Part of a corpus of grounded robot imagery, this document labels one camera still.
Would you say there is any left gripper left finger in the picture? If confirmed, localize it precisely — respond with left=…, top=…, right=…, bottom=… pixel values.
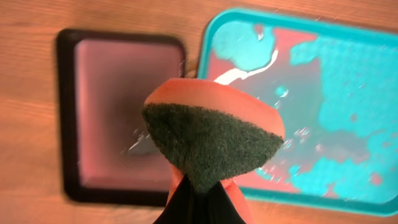
left=154, top=175, right=195, bottom=224

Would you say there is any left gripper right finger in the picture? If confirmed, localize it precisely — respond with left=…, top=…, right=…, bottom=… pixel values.
left=208, top=182, right=246, bottom=224

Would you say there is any green and orange sponge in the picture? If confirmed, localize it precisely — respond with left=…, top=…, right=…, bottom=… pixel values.
left=142, top=78, right=285, bottom=224

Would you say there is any black rectangular tray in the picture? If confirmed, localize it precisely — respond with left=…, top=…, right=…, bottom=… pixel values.
left=55, top=29, right=186, bottom=207

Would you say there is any teal plastic tray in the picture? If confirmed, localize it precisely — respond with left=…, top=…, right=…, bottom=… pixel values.
left=198, top=9, right=397, bottom=217

